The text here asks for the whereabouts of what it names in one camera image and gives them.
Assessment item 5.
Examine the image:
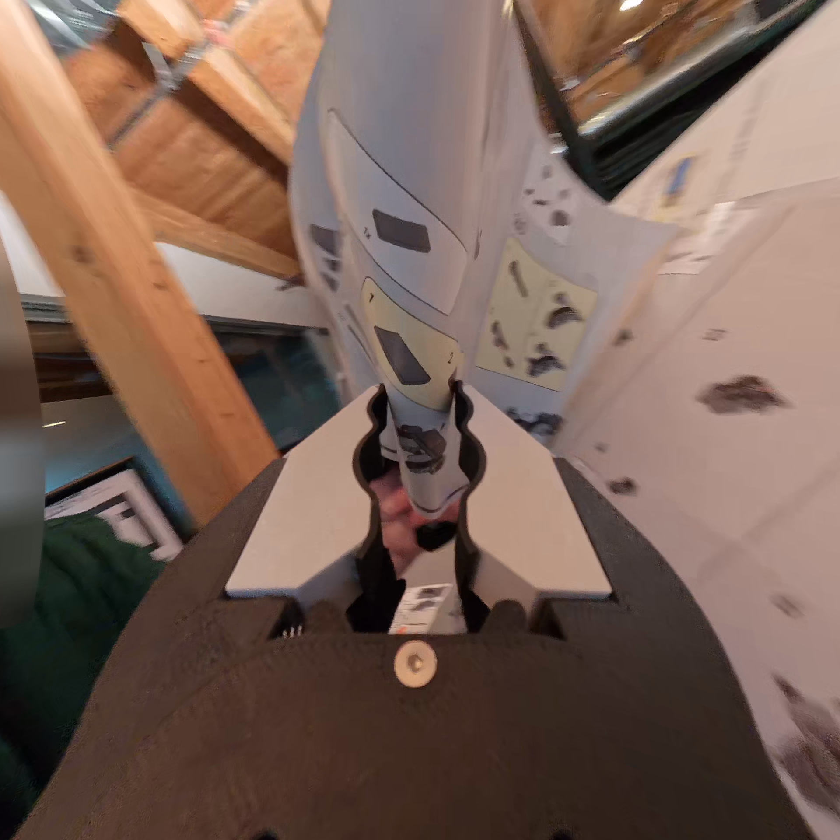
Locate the person's green shirt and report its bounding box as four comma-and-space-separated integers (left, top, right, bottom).
0, 512, 168, 834

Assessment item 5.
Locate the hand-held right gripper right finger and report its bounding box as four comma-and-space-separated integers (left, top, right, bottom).
451, 382, 613, 621

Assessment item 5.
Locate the white framed sign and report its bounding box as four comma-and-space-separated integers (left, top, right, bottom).
45, 467, 186, 563

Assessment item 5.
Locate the lego instruction booklet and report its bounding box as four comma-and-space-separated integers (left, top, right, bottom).
287, 0, 840, 821

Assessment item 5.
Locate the wooden beam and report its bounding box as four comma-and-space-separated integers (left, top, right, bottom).
0, 0, 282, 527

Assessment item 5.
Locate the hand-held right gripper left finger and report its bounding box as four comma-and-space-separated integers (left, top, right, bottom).
224, 384, 389, 632

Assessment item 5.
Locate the person's left hand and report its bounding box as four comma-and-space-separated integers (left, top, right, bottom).
369, 474, 427, 572

